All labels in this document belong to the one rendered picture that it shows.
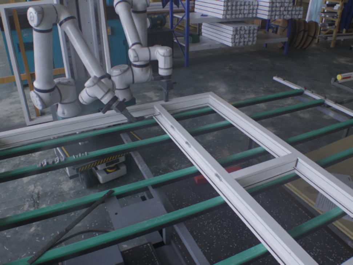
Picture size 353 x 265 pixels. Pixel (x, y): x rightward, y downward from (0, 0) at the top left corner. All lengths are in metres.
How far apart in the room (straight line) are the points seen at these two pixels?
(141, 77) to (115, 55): 3.02
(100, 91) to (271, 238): 1.15
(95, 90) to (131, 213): 0.76
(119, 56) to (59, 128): 3.81
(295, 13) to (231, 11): 1.38
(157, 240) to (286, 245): 0.68
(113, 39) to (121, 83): 3.00
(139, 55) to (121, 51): 3.61
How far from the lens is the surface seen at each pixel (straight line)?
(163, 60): 1.81
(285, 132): 3.69
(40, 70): 2.11
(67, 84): 2.29
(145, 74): 2.49
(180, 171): 1.41
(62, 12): 2.00
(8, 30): 3.75
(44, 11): 1.95
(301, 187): 1.81
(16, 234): 2.55
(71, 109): 2.35
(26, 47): 5.28
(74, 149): 2.70
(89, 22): 2.51
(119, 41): 5.44
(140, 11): 2.33
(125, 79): 2.46
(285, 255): 1.09
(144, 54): 1.89
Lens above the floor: 1.73
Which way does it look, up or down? 30 degrees down
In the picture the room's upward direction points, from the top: straight up
